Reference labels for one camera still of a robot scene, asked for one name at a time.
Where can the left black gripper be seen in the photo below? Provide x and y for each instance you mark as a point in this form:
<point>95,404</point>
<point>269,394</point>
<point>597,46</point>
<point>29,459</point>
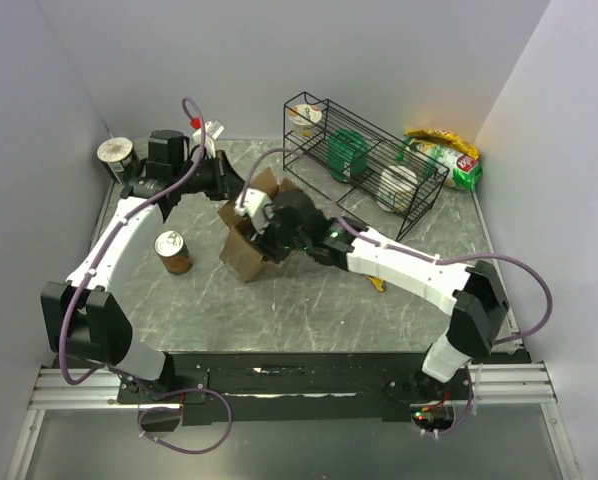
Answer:
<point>227,183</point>

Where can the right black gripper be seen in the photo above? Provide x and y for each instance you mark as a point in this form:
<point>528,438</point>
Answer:
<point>266,243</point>

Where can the brown cardboard express box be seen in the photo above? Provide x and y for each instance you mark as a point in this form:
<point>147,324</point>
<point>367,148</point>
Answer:
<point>238,252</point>

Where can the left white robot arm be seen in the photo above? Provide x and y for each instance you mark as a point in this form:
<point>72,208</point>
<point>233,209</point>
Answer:
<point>83,317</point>

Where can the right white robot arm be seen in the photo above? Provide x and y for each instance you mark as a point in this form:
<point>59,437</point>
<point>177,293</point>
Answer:
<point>468,292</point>

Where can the brown tin can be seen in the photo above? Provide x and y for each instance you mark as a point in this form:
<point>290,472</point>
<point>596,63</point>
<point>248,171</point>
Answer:
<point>173,252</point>

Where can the green plastic cup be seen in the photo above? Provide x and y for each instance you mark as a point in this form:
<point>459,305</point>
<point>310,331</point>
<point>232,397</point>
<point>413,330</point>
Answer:
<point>347,155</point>

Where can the yogurt cup in rack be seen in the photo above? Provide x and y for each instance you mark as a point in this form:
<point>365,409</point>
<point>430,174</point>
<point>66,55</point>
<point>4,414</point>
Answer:
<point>305,119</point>

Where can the black paper cup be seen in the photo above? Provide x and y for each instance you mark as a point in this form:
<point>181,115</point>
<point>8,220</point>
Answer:
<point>119,156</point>

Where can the white bowl in rack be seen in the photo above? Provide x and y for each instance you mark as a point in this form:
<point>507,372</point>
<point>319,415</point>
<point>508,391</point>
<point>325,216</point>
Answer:
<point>396,189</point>

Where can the yellow snack bag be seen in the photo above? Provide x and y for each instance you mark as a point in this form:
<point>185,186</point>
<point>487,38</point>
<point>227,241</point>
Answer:
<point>445,138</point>

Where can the green chips bag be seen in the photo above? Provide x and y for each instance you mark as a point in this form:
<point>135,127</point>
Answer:
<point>464,170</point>

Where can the circuit board with leds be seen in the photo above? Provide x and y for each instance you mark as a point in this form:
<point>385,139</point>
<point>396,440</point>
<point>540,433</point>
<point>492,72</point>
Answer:
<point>433,417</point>

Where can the black wire rack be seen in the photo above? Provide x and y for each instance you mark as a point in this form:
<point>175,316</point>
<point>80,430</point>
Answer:
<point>365,172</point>

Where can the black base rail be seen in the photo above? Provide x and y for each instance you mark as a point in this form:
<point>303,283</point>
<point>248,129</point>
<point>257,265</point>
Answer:
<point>204,388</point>

